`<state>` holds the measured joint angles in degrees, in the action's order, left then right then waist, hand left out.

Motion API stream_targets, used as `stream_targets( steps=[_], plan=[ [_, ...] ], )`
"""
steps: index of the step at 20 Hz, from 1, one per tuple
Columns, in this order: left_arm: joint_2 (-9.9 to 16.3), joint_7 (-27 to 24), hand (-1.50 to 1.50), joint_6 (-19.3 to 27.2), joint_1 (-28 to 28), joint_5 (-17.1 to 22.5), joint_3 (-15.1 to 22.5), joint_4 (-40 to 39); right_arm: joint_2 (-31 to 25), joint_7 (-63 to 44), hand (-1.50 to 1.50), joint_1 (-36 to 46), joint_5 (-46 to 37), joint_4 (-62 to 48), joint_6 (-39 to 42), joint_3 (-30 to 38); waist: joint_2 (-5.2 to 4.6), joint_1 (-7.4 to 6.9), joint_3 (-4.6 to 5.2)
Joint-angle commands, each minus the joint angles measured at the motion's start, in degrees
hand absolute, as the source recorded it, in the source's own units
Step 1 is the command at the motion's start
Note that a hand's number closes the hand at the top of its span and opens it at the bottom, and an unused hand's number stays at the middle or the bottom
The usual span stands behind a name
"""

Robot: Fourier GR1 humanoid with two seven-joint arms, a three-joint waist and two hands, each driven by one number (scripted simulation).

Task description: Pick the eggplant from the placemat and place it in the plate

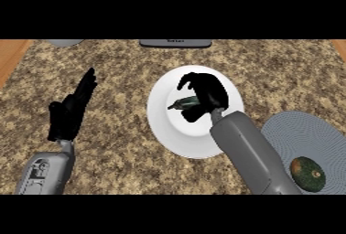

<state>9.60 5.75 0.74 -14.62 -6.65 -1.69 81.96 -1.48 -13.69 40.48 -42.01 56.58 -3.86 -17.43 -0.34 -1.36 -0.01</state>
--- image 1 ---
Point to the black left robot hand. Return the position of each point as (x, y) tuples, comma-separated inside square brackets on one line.
[(72, 109)]

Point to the white round plate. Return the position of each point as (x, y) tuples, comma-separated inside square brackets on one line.
[(186, 137)]

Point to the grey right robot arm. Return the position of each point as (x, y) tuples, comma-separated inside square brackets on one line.
[(251, 152)]

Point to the dark green eggplant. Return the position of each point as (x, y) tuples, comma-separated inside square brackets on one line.
[(186, 103)]

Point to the green brown avocado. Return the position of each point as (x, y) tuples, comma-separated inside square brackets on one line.
[(308, 173)]

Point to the grey round placemat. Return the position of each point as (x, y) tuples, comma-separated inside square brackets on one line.
[(307, 137)]

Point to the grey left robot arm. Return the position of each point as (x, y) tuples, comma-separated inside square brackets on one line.
[(48, 173)]

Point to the pale grey round object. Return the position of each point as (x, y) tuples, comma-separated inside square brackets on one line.
[(64, 42)]

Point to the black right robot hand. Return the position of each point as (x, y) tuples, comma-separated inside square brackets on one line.
[(208, 90)]

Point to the dark grey flat appliance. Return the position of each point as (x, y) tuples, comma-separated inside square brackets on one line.
[(177, 43)]

